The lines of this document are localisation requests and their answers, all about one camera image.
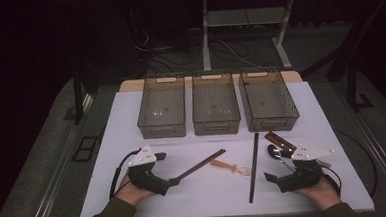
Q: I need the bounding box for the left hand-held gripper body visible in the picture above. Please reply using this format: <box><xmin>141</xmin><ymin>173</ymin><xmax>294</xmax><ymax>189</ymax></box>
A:
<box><xmin>126</xmin><ymin>143</ymin><xmax>171</xmax><ymax>198</ymax></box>

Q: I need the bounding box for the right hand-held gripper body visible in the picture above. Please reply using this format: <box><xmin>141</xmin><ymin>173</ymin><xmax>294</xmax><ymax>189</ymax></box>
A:
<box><xmin>273</xmin><ymin>142</ymin><xmax>339</xmax><ymax>194</ymax></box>

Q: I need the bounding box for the black chopstick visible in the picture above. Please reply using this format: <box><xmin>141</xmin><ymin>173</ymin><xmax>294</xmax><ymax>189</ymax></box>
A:
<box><xmin>244</xmin><ymin>132</ymin><xmax>262</xmax><ymax>205</ymax></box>
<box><xmin>246</xmin><ymin>132</ymin><xmax>264</xmax><ymax>205</ymax></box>

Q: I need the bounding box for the metal spoon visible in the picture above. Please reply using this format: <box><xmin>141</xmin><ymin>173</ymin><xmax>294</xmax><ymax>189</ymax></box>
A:
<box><xmin>267</xmin><ymin>142</ymin><xmax>297</xmax><ymax>175</ymax></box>

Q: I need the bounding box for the brown chopstick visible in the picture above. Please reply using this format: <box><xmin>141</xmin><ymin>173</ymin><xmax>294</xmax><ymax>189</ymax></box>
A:
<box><xmin>176</xmin><ymin>149</ymin><xmax>229</xmax><ymax>184</ymax></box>
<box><xmin>175</xmin><ymin>148</ymin><xmax>228</xmax><ymax>183</ymax></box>

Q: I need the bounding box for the wooden-handled knife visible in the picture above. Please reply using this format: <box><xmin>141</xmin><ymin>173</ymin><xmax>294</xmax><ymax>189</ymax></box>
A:
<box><xmin>264</xmin><ymin>131</ymin><xmax>297</xmax><ymax>157</ymax></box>

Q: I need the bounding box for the wooden-handled clear spoon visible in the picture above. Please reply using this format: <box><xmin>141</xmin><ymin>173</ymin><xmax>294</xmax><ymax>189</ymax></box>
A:
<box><xmin>210</xmin><ymin>156</ymin><xmax>254</xmax><ymax>179</ymax></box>

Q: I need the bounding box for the transparent brown storage bin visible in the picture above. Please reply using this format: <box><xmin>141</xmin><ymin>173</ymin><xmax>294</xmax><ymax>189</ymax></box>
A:
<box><xmin>190</xmin><ymin>69</ymin><xmax>242</xmax><ymax>137</ymax></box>
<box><xmin>134</xmin><ymin>72</ymin><xmax>188</xmax><ymax>140</ymax></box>
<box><xmin>237</xmin><ymin>66</ymin><xmax>301</xmax><ymax>134</ymax></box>

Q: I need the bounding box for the person's left hand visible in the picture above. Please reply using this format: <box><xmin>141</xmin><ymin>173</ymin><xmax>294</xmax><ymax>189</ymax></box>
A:
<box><xmin>113</xmin><ymin>171</ymin><xmax>158</xmax><ymax>208</ymax></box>

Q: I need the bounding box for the person's right hand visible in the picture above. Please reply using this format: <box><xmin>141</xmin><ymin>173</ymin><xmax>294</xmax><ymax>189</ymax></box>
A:
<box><xmin>293</xmin><ymin>176</ymin><xmax>343</xmax><ymax>213</ymax></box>

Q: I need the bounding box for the white table mat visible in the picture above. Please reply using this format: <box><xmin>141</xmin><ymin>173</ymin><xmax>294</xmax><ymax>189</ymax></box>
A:
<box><xmin>72</xmin><ymin>77</ymin><xmax>376</xmax><ymax>217</ymax></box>

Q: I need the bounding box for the black metal stand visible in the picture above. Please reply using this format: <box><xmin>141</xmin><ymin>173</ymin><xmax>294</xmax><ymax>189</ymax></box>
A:
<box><xmin>296</xmin><ymin>0</ymin><xmax>386</xmax><ymax>116</ymax></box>
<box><xmin>60</xmin><ymin>63</ymin><xmax>87</xmax><ymax>127</ymax></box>

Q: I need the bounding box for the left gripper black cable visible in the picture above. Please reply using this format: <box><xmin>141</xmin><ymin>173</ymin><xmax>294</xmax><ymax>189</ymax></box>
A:
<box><xmin>106</xmin><ymin>148</ymin><xmax>144</xmax><ymax>201</ymax></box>

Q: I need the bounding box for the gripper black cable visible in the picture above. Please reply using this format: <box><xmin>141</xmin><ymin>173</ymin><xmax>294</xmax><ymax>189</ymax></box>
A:
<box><xmin>317</xmin><ymin>125</ymin><xmax>380</xmax><ymax>201</ymax></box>
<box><xmin>106</xmin><ymin>148</ymin><xmax>144</xmax><ymax>201</ymax></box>

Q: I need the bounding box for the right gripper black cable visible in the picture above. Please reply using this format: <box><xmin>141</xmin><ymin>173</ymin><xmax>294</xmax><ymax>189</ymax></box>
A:
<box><xmin>317</xmin><ymin>125</ymin><xmax>380</xmax><ymax>201</ymax></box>

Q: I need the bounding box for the black floor cable bundle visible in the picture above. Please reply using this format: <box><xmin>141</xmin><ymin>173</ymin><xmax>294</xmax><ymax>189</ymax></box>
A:
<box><xmin>135</xmin><ymin>24</ymin><xmax>207</xmax><ymax>76</ymax></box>

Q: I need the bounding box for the white floor cable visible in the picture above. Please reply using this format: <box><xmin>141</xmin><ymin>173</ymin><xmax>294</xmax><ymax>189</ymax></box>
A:
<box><xmin>215</xmin><ymin>36</ymin><xmax>264</xmax><ymax>71</ymax></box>

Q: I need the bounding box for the white metal desk frame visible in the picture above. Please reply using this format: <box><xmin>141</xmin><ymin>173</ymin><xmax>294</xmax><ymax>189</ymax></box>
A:
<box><xmin>187</xmin><ymin>0</ymin><xmax>348</xmax><ymax>74</ymax></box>

